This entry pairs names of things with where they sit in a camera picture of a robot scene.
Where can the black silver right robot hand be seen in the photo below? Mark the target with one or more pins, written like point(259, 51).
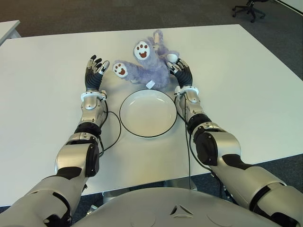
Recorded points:
point(184, 76)

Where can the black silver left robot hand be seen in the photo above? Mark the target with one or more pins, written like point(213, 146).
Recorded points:
point(93, 79)

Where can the purple plush bunny doll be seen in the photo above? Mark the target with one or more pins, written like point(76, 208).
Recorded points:
point(151, 71)

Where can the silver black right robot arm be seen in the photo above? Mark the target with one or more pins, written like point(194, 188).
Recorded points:
point(225, 146)

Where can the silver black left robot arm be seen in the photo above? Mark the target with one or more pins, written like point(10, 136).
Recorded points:
point(71, 153)

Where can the white plate with black rim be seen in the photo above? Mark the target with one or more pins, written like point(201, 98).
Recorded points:
point(148, 113)

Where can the black office chair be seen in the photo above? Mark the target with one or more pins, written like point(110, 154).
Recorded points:
point(249, 9)

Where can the white side desk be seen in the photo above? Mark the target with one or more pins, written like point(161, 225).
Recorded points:
point(7, 29)

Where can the silver robot torso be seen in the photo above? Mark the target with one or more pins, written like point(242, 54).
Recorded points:
point(154, 208)

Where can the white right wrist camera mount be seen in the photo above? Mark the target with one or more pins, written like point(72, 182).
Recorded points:
point(187, 89)

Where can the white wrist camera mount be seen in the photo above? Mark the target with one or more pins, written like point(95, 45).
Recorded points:
point(187, 89)
point(91, 94)

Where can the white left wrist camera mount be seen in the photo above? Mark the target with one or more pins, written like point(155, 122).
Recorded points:
point(91, 94)

